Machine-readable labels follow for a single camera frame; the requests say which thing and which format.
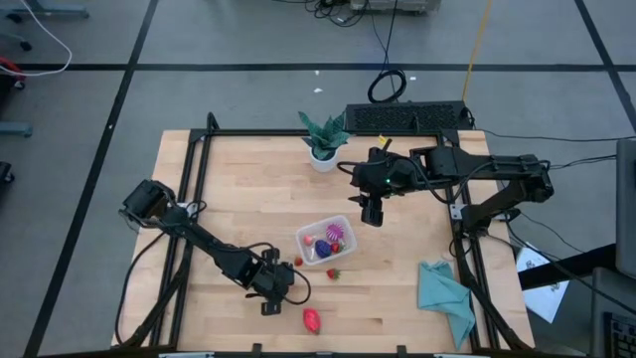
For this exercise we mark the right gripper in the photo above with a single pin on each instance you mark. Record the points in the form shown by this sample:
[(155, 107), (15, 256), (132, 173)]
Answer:
[(375, 174)]

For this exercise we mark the red object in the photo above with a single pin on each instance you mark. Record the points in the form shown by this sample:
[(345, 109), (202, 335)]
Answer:
[(10, 67)]

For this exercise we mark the black caster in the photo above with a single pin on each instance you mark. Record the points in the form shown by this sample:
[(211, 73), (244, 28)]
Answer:
[(5, 171)]

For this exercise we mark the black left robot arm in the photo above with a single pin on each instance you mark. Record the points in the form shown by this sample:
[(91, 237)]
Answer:
[(199, 238)]

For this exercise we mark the magenta spiky toy fruit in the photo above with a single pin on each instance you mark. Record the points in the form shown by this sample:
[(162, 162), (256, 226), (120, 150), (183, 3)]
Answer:
[(334, 232)]

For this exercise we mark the clear plastic tupperware container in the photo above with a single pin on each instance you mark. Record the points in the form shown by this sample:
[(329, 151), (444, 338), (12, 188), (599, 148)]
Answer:
[(313, 226)]

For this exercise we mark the grey chair base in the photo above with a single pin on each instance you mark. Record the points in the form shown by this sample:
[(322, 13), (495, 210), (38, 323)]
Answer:
[(59, 12)]

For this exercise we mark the black aluminium table frame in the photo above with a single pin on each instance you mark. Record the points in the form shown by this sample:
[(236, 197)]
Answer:
[(248, 133)]

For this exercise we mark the large red toy fruit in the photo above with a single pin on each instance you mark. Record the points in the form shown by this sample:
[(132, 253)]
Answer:
[(312, 320)]

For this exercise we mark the teal cloth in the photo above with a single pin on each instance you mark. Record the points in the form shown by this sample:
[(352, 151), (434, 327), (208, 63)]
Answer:
[(442, 293)]

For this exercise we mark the grey bar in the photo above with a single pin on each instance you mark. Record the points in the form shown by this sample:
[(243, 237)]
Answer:
[(15, 130)]

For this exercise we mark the silver metal bracket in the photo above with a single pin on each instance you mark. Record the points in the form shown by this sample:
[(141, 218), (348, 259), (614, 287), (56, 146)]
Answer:
[(186, 355)]

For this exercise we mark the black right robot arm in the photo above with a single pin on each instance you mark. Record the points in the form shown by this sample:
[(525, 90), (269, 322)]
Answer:
[(497, 166)]

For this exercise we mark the snake plant in white pot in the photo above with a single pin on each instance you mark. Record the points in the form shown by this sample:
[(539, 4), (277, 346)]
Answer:
[(325, 139)]

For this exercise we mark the white printed paper sheet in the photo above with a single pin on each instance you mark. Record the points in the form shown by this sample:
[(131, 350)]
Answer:
[(544, 298)]

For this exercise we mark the purple toy blackberry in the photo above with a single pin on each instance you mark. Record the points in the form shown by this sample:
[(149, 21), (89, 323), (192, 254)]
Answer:
[(323, 248)]

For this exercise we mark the pink round toy fruit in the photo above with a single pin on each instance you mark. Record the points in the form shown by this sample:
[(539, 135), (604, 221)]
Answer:
[(308, 240)]

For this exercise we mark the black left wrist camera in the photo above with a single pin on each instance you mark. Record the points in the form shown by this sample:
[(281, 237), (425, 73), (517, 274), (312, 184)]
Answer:
[(270, 255)]

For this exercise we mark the grey monitor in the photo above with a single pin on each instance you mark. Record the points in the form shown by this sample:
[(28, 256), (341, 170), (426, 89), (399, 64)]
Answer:
[(627, 209)]

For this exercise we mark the black beam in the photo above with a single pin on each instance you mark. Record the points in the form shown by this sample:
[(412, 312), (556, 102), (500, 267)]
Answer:
[(571, 266)]

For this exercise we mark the grey equipment case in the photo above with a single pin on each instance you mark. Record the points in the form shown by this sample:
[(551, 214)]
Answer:
[(397, 5)]

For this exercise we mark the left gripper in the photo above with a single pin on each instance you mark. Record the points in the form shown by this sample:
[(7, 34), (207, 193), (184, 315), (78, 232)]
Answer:
[(273, 283)]

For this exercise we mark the black keyboard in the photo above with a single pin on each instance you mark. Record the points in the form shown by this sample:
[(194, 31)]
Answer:
[(621, 338)]

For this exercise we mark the grey desk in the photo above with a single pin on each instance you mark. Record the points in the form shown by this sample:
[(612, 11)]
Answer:
[(611, 293)]

